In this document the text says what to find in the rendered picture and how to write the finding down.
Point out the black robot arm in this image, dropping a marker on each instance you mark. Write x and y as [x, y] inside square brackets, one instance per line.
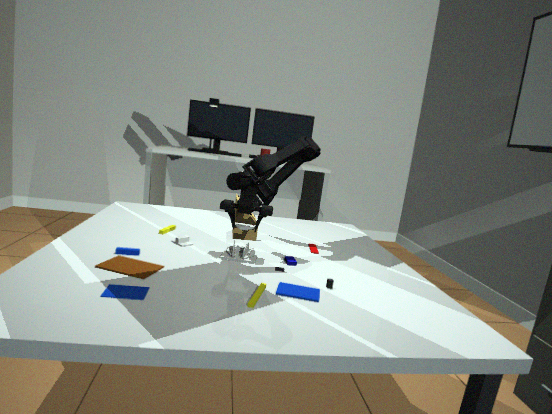
[303, 150]

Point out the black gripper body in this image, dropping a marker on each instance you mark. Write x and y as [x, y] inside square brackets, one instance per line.
[229, 205]

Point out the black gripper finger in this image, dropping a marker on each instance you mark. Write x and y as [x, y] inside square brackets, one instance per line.
[232, 217]
[260, 217]

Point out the red rectangular block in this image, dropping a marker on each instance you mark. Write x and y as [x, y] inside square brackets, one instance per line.
[313, 248]

